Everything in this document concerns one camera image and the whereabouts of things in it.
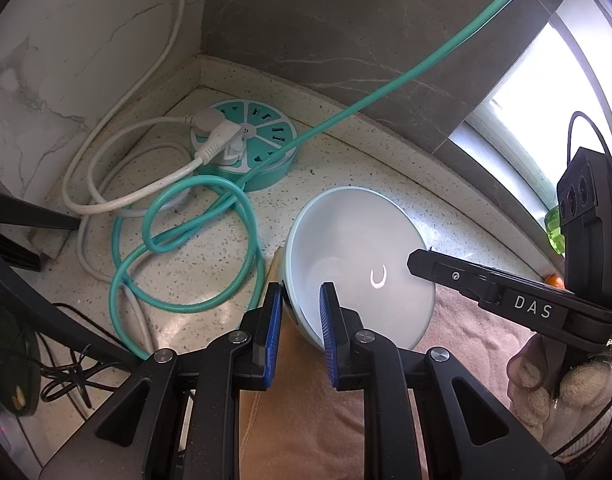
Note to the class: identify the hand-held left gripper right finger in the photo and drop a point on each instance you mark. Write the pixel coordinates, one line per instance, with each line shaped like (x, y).
(331, 340)

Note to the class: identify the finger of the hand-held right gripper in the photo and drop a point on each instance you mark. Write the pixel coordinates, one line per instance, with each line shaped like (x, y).
(445, 272)

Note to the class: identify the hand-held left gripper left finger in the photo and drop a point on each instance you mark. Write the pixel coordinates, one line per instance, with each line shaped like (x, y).
(273, 340)

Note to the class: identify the light blue bowl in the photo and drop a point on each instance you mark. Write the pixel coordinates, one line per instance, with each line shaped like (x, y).
(361, 260)

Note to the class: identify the person's right hand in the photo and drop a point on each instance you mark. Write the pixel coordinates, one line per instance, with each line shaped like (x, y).
(530, 375)

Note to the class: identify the orange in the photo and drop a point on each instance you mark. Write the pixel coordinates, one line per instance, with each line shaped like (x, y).
(554, 280)

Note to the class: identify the green dish soap bottle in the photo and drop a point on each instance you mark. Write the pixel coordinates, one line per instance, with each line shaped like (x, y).
(555, 230)

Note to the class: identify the pink towel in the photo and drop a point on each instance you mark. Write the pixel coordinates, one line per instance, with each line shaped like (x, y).
(296, 410)

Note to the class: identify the window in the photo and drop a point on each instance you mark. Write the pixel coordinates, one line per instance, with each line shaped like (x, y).
(535, 100)

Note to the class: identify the round teal power strip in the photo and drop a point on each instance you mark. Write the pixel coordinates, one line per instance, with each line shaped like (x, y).
(266, 125)

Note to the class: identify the dark round object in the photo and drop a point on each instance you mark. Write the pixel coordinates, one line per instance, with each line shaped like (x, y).
(11, 355)

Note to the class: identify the black tripod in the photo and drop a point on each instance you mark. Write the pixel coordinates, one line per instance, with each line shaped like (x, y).
(16, 212)

